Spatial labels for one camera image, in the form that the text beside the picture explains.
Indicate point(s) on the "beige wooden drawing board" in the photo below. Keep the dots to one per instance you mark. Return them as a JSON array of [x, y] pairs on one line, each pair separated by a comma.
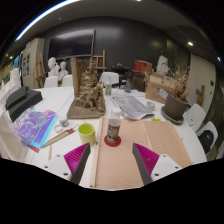
[[116, 165]]

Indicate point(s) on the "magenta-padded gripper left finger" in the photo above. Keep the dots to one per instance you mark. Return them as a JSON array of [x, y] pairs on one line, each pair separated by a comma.
[[76, 156]]

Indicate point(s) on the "dark grey stacked blocks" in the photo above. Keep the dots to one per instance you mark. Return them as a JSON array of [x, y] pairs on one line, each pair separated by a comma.
[[23, 101]]

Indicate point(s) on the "small clear glass bottle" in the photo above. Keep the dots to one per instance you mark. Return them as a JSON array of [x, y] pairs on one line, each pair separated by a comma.
[[128, 86]]

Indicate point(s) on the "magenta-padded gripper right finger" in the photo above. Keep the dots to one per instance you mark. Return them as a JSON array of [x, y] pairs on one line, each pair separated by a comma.
[[148, 158]]

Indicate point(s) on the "dark wall screen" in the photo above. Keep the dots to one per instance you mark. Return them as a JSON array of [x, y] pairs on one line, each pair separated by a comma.
[[71, 44]]

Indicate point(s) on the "small clear cup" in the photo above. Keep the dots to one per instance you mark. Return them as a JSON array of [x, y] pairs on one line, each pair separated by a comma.
[[151, 106]]

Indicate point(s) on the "small white-capped jar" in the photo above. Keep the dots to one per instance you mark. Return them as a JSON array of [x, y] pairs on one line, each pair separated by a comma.
[[63, 121]]

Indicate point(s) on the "small yellow tag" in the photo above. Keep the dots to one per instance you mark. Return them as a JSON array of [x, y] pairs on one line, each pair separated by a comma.
[[156, 119]]

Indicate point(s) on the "grey printed newspaper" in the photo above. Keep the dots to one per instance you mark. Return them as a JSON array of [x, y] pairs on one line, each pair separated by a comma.
[[131, 106]]

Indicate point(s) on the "dried plant in dark pot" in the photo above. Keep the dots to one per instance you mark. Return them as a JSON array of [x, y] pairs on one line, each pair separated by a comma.
[[175, 108]]

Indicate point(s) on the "black backpack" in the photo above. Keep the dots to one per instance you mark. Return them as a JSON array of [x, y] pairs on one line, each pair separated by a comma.
[[206, 141]]

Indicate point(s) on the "red box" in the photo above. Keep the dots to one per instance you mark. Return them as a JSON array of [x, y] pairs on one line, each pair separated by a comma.
[[141, 66]]

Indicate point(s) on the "green-labelled spray bottle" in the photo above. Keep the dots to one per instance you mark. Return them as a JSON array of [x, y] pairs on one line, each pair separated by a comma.
[[108, 87]]

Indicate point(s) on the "brown cardboard box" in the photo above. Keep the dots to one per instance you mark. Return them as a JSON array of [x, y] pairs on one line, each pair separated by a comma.
[[155, 86]]

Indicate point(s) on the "thin wooden stick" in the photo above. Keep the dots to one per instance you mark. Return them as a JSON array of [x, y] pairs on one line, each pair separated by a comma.
[[50, 152]]

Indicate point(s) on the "wooden easel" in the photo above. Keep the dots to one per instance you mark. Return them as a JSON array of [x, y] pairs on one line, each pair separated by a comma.
[[97, 61], [40, 71]]

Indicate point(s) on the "long ceiling strip light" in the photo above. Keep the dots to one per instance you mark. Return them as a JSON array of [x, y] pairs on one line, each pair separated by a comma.
[[40, 17]]

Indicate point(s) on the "white plastic chair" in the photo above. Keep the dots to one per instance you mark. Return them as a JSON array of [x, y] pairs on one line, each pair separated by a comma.
[[50, 82], [67, 80], [213, 128], [113, 77], [195, 115]]

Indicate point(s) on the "white plaster statue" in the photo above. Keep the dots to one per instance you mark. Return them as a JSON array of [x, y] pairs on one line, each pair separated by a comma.
[[162, 65]]

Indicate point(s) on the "yellow-green mug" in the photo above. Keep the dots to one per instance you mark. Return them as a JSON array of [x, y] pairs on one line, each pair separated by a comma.
[[86, 135]]

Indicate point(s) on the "golden sculpture on wooden base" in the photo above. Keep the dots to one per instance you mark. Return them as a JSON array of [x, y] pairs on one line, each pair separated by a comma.
[[88, 96]]

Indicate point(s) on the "flat round red coaster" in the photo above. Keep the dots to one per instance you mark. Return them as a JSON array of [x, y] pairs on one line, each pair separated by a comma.
[[112, 144]]

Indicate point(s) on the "white wrapped canvas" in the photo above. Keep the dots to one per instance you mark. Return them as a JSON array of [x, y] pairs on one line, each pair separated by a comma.
[[11, 140]]

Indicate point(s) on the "white plaster bust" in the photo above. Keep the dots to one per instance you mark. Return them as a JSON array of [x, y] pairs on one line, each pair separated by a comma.
[[63, 70], [52, 66]]

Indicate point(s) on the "white-capped clear drink bottle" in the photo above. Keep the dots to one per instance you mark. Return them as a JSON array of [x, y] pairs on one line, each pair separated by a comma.
[[113, 130]]

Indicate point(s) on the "wooden paintbrush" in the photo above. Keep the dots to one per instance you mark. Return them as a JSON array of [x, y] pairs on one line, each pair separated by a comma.
[[60, 136]]

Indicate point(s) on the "white round lid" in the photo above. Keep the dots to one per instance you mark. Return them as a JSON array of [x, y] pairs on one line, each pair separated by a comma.
[[58, 128]]

